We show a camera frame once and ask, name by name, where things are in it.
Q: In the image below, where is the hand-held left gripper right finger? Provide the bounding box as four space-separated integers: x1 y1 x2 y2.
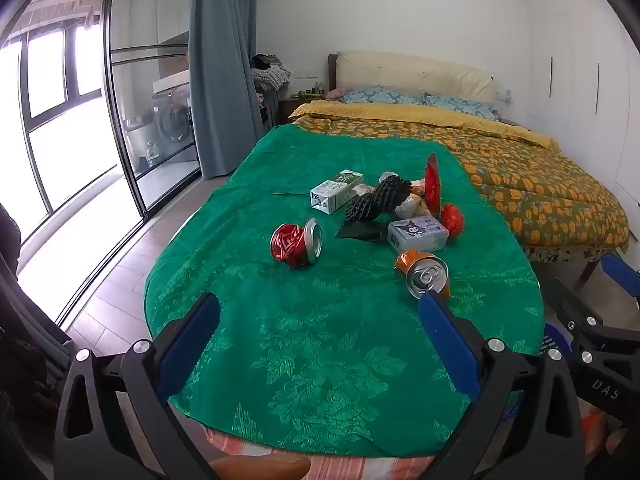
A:
419 290 586 480

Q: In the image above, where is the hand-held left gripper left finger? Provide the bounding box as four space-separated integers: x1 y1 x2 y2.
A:
52 291 223 480

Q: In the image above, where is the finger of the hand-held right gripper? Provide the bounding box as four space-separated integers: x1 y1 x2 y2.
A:
541 274 608 347
599 252 640 315

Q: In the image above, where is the blue plastic basket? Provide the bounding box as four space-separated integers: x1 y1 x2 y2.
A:
542 322 573 361

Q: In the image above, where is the dark green wrapper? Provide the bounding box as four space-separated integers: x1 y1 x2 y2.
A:
336 220 388 245

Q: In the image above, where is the black ribbed foam sleeve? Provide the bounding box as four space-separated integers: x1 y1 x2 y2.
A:
345 175 412 223

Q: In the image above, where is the person's left hand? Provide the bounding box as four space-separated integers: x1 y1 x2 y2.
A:
210 455 312 480

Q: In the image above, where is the patterned bed skirt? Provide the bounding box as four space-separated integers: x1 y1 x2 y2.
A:
520 244 627 267

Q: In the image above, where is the orange drink can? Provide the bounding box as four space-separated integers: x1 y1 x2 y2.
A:
395 249 451 301

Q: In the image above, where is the small white cartoon box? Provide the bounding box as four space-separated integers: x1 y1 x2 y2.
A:
388 216 449 253

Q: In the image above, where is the green patterned tablecloth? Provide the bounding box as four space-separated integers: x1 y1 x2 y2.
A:
144 124 546 458

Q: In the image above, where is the crumpled red wrapper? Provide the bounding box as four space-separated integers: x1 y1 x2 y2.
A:
440 203 465 237

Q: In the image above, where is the crushed red can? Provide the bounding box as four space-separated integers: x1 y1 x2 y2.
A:
270 218 323 267

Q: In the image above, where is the white snack packet red label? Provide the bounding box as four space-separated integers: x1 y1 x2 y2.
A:
395 193 429 218

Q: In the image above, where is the orange checked cloth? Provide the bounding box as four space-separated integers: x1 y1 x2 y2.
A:
207 422 441 480

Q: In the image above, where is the white wardrobe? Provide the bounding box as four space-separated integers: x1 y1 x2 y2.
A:
525 0 640 241

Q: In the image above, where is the white green milk carton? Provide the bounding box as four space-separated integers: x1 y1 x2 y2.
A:
310 170 364 215

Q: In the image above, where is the grey washing machine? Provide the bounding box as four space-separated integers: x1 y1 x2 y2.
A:
151 91 195 143

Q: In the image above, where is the blue patterned pillow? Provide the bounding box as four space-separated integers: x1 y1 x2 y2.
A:
340 86 423 106
422 94 498 121

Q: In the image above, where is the glass sliding door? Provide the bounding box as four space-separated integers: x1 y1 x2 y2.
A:
102 0 203 216

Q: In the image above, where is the cream padded headboard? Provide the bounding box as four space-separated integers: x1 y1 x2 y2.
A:
336 51 496 103

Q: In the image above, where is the black framed window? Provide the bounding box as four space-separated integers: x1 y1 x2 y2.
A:
0 0 108 311

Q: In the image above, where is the pile of clothes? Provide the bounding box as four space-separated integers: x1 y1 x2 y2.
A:
250 52 292 92

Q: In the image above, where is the blue grey curtain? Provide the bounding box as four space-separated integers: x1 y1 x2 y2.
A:
187 0 263 180

